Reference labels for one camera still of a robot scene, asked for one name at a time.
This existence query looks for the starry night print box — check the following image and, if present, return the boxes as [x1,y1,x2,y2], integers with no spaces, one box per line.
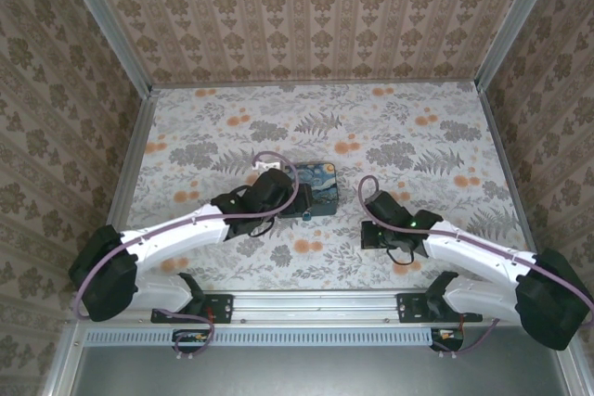
[278,161,341,221]

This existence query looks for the aluminium front beam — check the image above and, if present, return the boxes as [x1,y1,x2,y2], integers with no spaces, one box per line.
[138,288,493,326]

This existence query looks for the grey metal panel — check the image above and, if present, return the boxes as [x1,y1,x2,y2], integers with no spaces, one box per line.
[41,324,587,396]

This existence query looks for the aluminium back rail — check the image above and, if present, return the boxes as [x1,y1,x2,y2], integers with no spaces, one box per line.
[151,80,480,91]

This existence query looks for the white slotted cable duct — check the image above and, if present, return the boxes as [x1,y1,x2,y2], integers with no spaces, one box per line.
[85,326,438,348]

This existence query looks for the aluminium side rail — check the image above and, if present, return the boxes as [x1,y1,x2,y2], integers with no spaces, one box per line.
[105,89,160,235]
[477,84,539,258]

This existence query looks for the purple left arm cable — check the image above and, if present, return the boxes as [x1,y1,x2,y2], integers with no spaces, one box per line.
[73,150,299,363]

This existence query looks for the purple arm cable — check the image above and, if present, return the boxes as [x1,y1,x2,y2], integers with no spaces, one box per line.
[73,150,299,363]
[356,174,594,360]

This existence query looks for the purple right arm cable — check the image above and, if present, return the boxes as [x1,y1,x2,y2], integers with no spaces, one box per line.
[356,174,594,360]

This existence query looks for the aluminium corner post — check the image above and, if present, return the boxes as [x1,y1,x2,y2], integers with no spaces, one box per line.
[473,0,566,92]
[51,0,155,96]

